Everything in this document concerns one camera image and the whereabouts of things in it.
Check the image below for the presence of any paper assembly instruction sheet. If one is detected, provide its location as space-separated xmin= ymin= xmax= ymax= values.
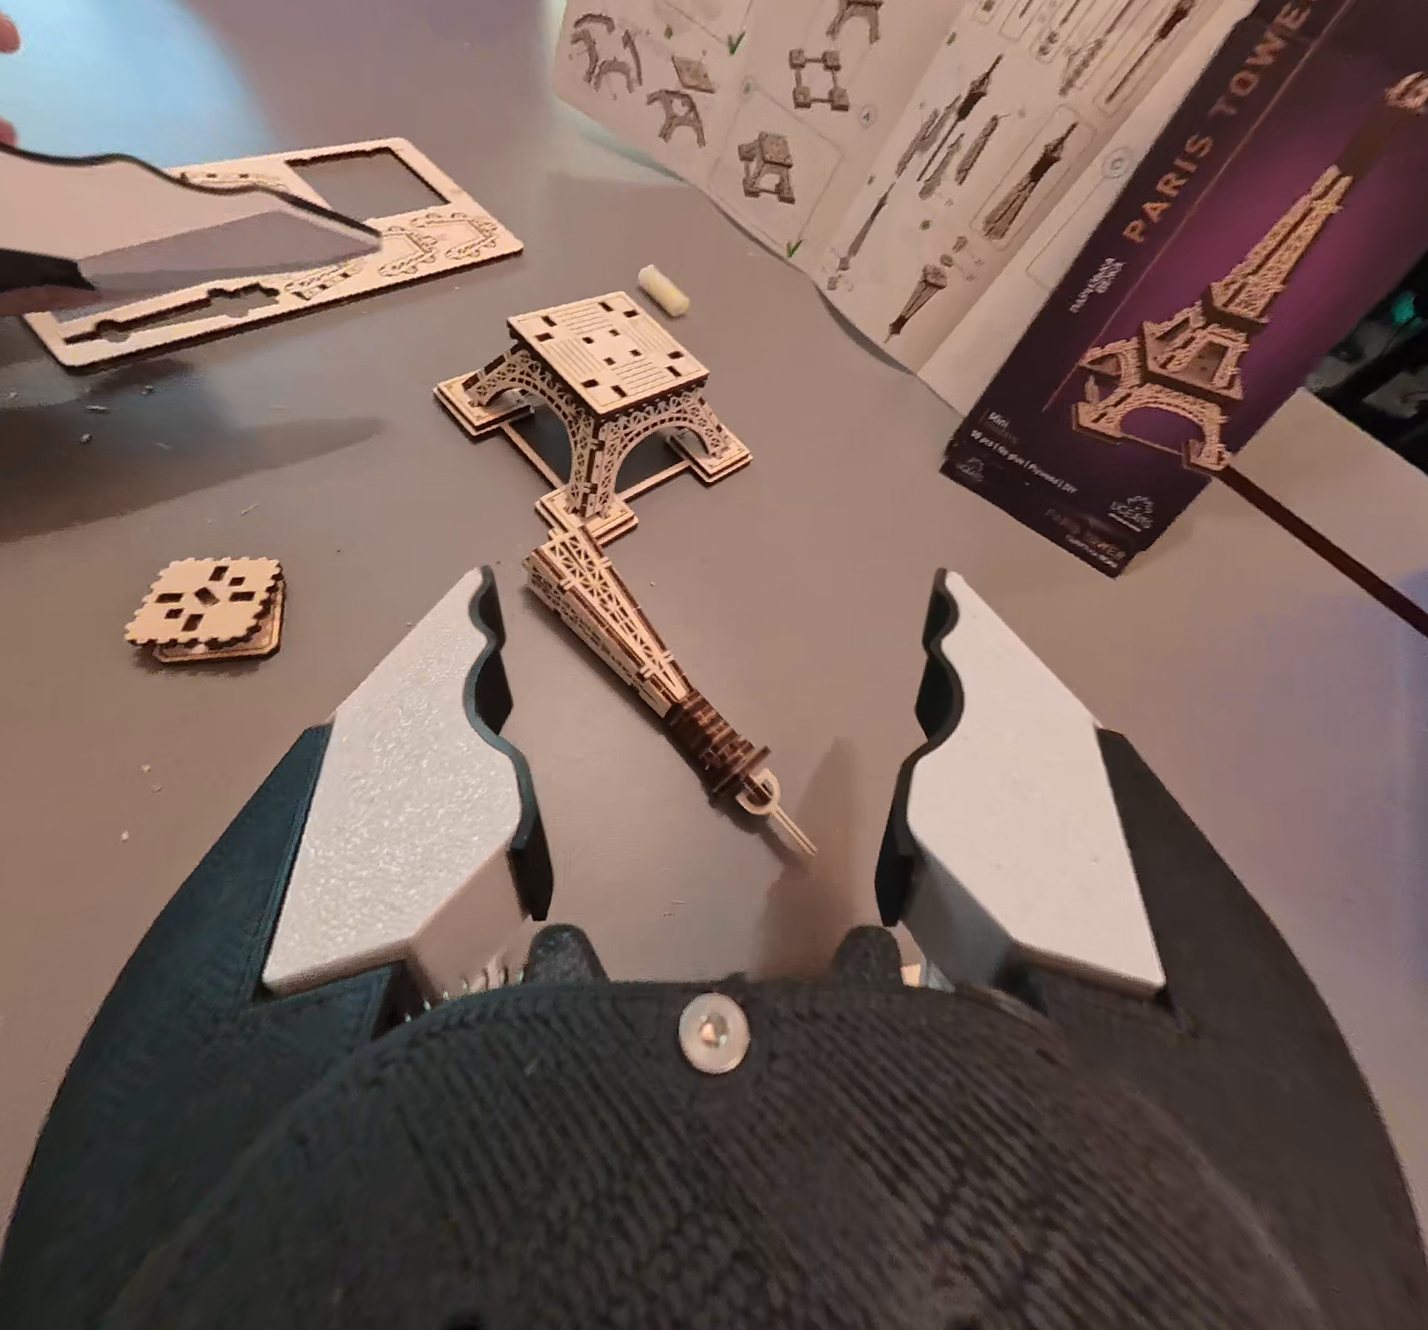
xmin=552 ymin=0 xmax=1267 ymax=411

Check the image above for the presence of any wooden tower model spire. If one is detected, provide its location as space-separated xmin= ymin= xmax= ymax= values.
xmin=523 ymin=524 xmax=821 ymax=862

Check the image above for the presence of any grey desk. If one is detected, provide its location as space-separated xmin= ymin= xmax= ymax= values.
xmin=0 ymin=0 xmax=1428 ymax=1254

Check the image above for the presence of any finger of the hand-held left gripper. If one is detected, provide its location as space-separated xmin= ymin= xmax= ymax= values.
xmin=0 ymin=141 xmax=386 ymax=296

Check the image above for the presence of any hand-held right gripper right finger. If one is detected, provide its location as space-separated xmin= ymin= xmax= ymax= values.
xmin=874 ymin=567 xmax=1169 ymax=999

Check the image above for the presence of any small toothed wooden square plate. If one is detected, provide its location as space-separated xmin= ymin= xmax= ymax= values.
xmin=123 ymin=557 xmax=285 ymax=649

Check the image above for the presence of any small rounded wooden square plate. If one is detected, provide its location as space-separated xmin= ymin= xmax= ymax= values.
xmin=140 ymin=572 xmax=288 ymax=667

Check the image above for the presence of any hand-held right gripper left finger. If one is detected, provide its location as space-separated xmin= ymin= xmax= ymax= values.
xmin=259 ymin=566 xmax=556 ymax=1003

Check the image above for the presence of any wooden tower model base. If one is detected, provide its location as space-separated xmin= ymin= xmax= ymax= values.
xmin=434 ymin=290 xmax=754 ymax=544

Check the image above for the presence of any purple tower kit box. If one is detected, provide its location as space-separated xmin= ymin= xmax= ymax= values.
xmin=939 ymin=0 xmax=1428 ymax=578

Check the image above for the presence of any laser-cut wooden parts sheet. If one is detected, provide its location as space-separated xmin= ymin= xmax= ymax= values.
xmin=23 ymin=137 xmax=526 ymax=373

